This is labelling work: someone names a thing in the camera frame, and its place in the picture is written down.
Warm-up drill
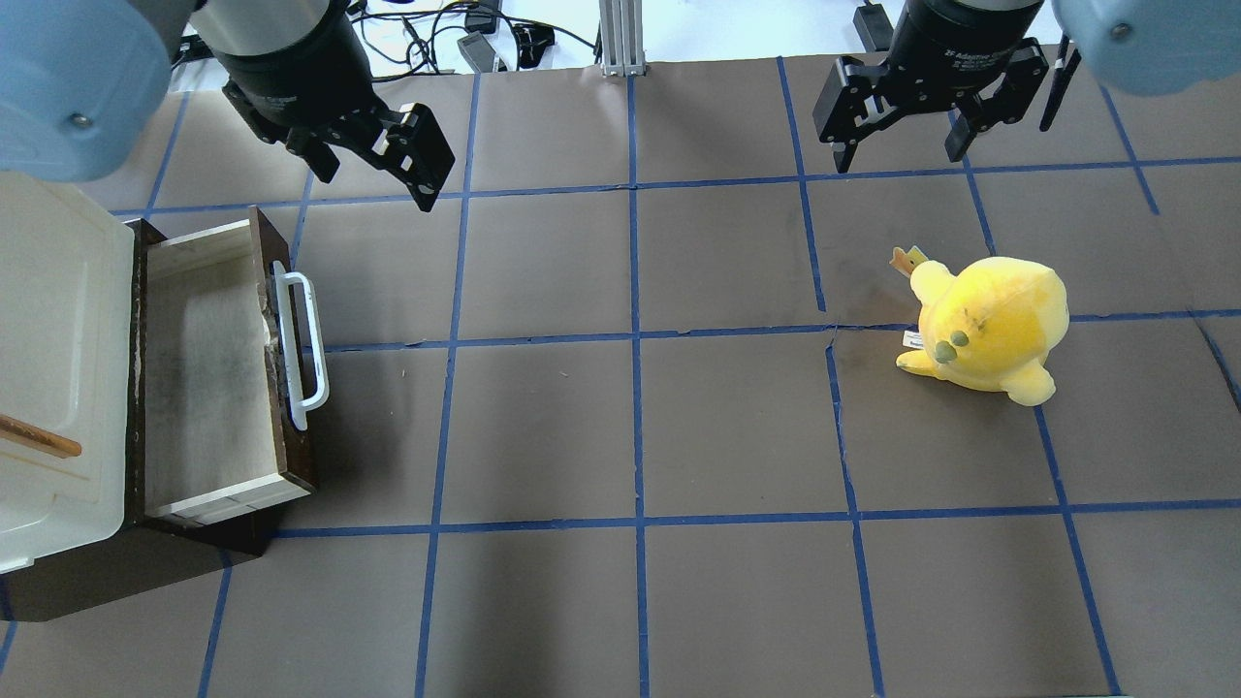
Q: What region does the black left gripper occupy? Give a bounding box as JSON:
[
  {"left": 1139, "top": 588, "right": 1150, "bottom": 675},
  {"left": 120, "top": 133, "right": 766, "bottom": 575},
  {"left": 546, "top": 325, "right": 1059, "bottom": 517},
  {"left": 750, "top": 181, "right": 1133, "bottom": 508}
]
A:
[{"left": 208, "top": 10, "right": 455, "bottom": 212}]

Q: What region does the wooden drawer with white handle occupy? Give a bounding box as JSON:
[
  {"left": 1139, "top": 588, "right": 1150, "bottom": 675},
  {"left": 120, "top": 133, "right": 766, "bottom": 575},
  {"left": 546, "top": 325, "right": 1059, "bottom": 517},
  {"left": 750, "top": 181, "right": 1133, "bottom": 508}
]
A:
[{"left": 143, "top": 207, "right": 330, "bottom": 527}]

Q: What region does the yellow plush dinosaur toy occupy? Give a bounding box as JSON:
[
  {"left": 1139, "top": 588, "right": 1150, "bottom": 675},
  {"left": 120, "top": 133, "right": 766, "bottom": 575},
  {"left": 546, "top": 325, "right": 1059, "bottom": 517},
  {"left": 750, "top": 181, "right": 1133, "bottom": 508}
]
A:
[{"left": 890, "top": 246, "right": 1069, "bottom": 407}]

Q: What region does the dark wooden drawer cabinet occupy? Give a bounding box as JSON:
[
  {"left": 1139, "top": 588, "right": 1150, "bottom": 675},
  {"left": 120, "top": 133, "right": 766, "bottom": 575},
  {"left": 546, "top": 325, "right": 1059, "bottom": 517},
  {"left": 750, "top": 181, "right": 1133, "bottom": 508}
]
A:
[{"left": 2, "top": 219, "right": 284, "bottom": 622}]

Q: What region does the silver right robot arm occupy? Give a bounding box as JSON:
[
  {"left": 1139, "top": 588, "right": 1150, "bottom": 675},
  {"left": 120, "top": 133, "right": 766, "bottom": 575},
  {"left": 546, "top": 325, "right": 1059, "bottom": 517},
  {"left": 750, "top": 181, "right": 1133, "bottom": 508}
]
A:
[{"left": 812, "top": 1, "right": 1240, "bottom": 174}]

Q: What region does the white plastic storage box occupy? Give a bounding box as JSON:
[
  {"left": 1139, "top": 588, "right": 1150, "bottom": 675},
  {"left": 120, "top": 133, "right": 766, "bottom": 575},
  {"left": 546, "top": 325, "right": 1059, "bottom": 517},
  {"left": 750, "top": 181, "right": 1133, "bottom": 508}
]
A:
[{"left": 1, "top": 171, "right": 137, "bottom": 573}]

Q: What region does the aluminium frame post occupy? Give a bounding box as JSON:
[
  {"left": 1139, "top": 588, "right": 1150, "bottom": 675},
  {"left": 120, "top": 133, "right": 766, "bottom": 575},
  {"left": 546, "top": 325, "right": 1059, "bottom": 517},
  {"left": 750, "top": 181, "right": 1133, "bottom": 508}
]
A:
[{"left": 598, "top": 0, "right": 648, "bottom": 77}]

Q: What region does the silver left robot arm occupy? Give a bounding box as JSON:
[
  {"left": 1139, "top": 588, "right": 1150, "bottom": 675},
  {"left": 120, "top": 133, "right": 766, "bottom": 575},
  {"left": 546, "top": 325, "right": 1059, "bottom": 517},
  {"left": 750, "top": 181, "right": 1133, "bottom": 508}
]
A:
[{"left": 1, "top": 1, "right": 1049, "bottom": 211}]

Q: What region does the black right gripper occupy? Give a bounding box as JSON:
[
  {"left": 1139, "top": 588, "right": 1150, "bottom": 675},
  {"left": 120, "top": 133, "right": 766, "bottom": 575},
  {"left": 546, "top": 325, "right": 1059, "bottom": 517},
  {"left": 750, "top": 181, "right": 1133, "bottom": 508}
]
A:
[{"left": 812, "top": 1, "right": 1049, "bottom": 174}]

